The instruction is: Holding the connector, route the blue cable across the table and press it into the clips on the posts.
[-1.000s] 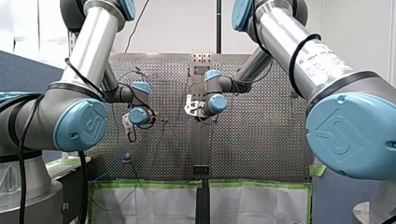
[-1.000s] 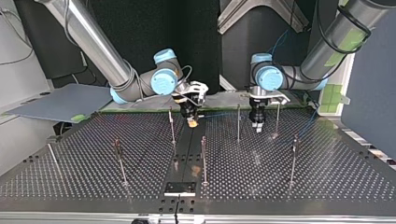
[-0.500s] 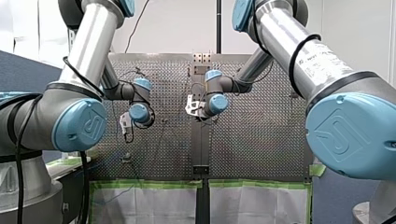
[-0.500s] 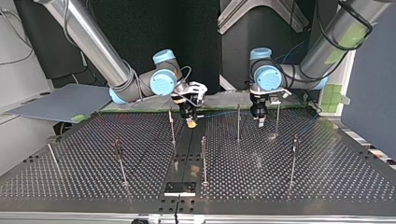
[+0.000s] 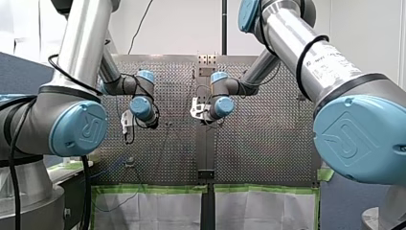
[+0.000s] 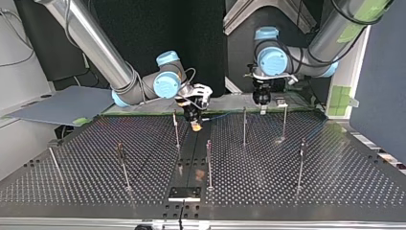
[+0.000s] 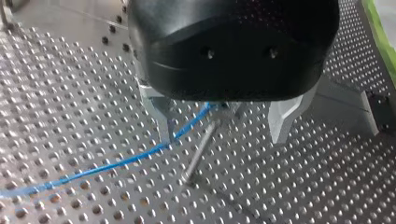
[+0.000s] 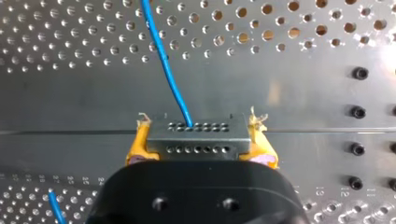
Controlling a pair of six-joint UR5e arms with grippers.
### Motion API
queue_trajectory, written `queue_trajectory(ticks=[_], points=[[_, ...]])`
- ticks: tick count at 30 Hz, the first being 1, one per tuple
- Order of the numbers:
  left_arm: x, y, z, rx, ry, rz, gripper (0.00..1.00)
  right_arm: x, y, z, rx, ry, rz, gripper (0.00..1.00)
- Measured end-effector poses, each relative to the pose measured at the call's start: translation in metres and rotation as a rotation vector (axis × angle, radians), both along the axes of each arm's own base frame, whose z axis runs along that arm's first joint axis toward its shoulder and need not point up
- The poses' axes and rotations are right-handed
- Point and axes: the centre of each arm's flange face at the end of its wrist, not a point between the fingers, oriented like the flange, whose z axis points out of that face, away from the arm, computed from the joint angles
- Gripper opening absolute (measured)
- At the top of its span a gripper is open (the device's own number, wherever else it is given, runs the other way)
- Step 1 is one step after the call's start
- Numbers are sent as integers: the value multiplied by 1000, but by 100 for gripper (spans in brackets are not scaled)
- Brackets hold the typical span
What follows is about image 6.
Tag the connector holder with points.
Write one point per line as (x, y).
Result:
(281, 101)

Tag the black panel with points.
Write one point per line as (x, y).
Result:
(153, 32)

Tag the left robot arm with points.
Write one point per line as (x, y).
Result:
(332, 41)

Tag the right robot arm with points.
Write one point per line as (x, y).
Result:
(95, 48)

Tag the metal post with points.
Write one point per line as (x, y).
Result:
(300, 166)
(284, 124)
(176, 131)
(123, 166)
(244, 127)
(209, 166)
(56, 164)

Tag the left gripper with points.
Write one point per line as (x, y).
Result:
(261, 92)

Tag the grey board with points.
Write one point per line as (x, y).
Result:
(67, 105)

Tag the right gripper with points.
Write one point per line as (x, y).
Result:
(192, 111)

